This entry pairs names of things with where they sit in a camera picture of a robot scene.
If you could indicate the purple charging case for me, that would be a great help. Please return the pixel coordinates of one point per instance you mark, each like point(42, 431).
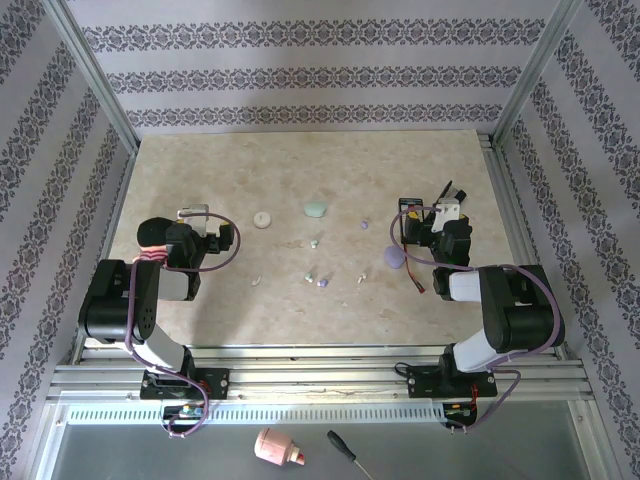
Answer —
point(394, 257)

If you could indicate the white round charging case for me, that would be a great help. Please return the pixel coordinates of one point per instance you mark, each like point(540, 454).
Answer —
point(261, 220)

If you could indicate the mint green charging case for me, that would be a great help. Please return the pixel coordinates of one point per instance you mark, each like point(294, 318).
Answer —
point(315, 209)

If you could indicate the left robot arm black grey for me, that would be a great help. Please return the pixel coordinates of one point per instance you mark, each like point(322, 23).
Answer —
point(105, 300)

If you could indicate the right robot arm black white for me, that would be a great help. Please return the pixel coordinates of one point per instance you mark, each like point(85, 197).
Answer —
point(520, 310)

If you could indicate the black battery pack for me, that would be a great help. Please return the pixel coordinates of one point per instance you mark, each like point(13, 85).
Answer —
point(412, 202)

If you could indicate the pink doll with black hat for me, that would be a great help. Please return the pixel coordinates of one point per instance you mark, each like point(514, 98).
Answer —
point(152, 232)

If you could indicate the black hair clip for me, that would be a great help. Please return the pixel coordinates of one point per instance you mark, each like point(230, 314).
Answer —
point(457, 195)

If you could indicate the small circuit board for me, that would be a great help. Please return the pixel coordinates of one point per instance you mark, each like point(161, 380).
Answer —
point(187, 411)
point(460, 411)

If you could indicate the pink plastic bottle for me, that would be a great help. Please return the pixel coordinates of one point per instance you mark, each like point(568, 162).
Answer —
point(272, 446)

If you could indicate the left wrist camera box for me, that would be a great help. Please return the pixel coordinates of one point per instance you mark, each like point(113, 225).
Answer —
point(197, 212)

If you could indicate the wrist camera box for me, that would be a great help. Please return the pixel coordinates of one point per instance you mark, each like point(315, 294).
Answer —
point(197, 212)
point(450, 210)

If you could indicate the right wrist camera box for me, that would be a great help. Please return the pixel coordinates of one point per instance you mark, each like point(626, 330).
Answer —
point(450, 210)

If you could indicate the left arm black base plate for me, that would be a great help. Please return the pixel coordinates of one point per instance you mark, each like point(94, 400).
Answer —
point(217, 382)

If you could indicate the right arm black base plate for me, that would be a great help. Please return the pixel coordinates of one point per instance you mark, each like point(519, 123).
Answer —
point(422, 382)

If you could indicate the aluminium mounting rail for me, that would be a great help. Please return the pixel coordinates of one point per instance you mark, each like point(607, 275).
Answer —
point(320, 380)

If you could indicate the aluminium frame post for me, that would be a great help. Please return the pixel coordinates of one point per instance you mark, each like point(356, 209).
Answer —
point(537, 70)
point(90, 75)

